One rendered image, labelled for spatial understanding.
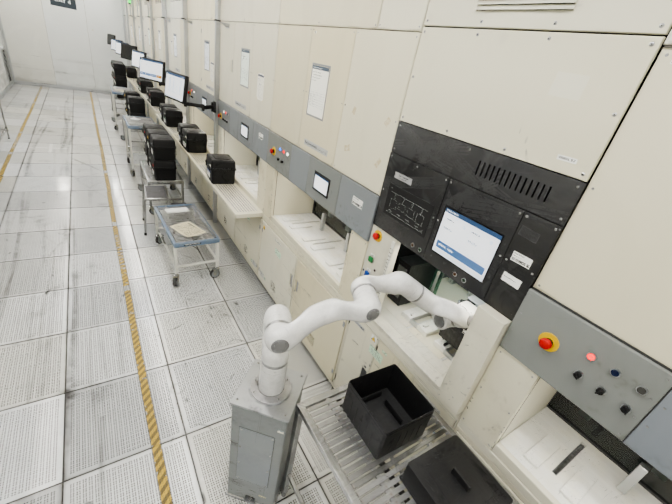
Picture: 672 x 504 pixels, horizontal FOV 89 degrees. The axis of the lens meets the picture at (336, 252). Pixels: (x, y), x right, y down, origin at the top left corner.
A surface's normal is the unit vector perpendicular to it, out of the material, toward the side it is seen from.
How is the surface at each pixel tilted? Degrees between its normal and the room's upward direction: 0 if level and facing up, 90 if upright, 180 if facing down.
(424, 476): 0
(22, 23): 90
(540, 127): 92
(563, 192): 90
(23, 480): 0
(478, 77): 88
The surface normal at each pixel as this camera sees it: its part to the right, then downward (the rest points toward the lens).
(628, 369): -0.83, 0.12
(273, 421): -0.22, 0.43
